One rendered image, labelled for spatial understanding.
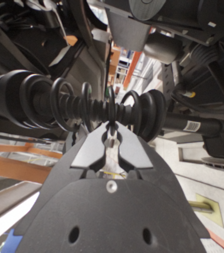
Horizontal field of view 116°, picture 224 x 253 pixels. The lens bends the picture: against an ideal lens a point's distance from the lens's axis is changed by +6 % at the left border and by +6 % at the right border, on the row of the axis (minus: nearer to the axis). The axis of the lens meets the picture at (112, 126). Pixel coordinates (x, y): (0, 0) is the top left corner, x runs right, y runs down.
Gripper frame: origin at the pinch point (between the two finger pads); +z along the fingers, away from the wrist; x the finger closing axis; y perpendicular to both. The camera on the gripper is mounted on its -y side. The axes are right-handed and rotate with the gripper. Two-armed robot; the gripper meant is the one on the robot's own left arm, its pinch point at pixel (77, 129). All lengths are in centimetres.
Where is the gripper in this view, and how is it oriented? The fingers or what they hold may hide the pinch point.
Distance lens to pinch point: 21.8
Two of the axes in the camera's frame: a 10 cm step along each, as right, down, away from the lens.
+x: 9.8, 1.8, -0.7
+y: 1.3, -3.5, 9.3
